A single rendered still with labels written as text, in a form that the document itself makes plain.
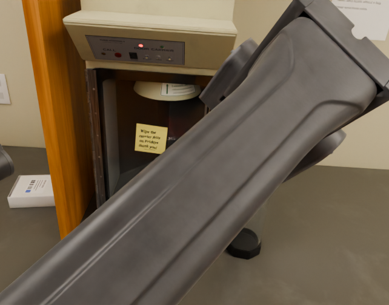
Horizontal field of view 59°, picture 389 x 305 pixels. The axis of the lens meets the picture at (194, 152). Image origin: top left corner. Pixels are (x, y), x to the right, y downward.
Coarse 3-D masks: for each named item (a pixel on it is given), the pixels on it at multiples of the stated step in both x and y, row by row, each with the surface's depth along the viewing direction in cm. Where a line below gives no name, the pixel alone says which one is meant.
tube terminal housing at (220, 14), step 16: (96, 0) 71; (112, 0) 71; (128, 0) 71; (144, 0) 71; (160, 0) 71; (176, 0) 71; (192, 0) 71; (208, 0) 71; (224, 0) 71; (176, 16) 73; (192, 16) 73; (208, 16) 73; (224, 16) 73; (96, 64) 78; (112, 64) 78; (128, 64) 78; (144, 64) 78
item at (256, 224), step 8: (264, 208) 84; (256, 216) 84; (264, 216) 86; (248, 224) 85; (256, 224) 85; (240, 232) 87; (248, 232) 86; (256, 232) 87; (240, 240) 88; (248, 240) 87; (256, 240) 88; (240, 248) 89; (248, 248) 89
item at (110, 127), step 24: (96, 72) 78; (120, 72) 77; (144, 72) 77; (120, 96) 80; (144, 96) 80; (168, 96) 80; (192, 96) 80; (120, 120) 83; (144, 120) 83; (168, 120) 83; (192, 120) 83; (120, 144) 86; (168, 144) 86; (120, 168) 90
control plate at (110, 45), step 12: (96, 36) 66; (108, 36) 66; (96, 48) 70; (108, 48) 70; (120, 48) 70; (132, 48) 69; (144, 48) 69; (156, 48) 69; (168, 48) 69; (180, 48) 68; (120, 60) 74; (132, 60) 74; (144, 60) 73; (156, 60) 73; (168, 60) 73; (180, 60) 72
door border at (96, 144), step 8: (88, 72) 77; (88, 80) 78; (96, 80) 78; (88, 88) 79; (96, 88) 79; (96, 96) 80; (88, 104) 81; (96, 104) 81; (88, 112) 82; (96, 112) 82; (96, 120) 83; (96, 128) 84; (96, 136) 85; (96, 144) 86; (96, 152) 88; (96, 160) 89; (96, 168) 90; (96, 184) 92; (104, 192) 94; (96, 200) 95; (104, 200) 95
